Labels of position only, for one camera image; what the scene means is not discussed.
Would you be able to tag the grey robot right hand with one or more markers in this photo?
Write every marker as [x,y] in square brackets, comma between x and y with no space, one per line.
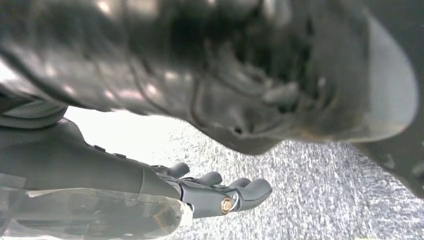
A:
[198,66]

